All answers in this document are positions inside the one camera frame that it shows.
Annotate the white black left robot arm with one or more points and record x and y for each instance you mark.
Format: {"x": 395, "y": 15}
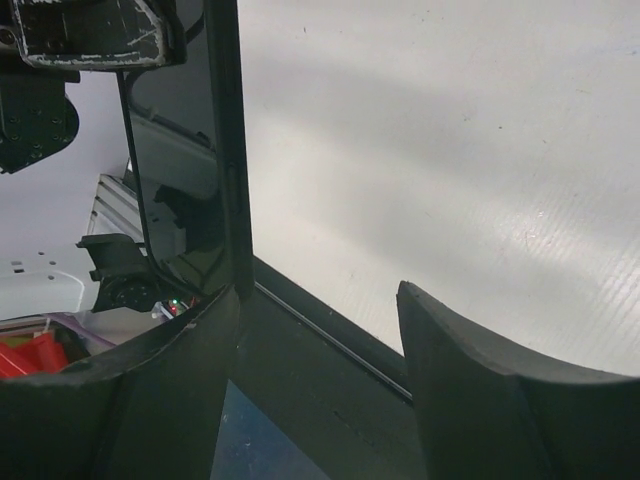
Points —
{"x": 100, "y": 272}

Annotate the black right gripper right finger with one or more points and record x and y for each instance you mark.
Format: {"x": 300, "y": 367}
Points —
{"x": 489, "y": 408}

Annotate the black table edge rail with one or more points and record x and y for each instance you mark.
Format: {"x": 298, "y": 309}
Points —
{"x": 337, "y": 392}

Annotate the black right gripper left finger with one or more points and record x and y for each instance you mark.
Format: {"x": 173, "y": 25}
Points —
{"x": 149, "y": 408}

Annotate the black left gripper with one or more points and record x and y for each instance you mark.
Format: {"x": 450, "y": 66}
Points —
{"x": 97, "y": 35}

